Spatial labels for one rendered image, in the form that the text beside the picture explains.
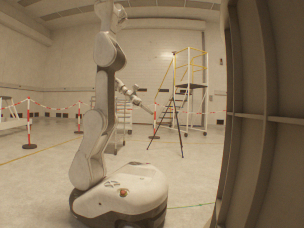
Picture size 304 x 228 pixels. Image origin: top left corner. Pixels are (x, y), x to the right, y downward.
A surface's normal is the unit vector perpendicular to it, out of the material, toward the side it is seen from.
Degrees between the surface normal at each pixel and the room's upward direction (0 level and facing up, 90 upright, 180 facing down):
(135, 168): 73
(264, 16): 90
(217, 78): 90
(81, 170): 90
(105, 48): 87
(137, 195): 47
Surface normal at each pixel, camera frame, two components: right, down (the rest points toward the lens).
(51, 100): -0.07, 0.04
